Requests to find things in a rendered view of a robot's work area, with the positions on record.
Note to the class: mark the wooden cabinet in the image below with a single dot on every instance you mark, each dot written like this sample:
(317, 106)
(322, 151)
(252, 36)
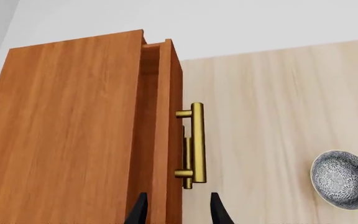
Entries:
(64, 130)

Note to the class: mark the blue white patterned bowl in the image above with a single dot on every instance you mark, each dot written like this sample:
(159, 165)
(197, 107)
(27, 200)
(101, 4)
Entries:
(342, 179)

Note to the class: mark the wooden drawer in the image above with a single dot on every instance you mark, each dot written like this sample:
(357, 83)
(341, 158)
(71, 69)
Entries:
(171, 93)

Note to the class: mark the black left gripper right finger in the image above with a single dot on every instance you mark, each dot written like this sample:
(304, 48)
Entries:
(218, 213)

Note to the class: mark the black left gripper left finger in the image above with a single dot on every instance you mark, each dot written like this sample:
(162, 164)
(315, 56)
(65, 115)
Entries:
(141, 213)

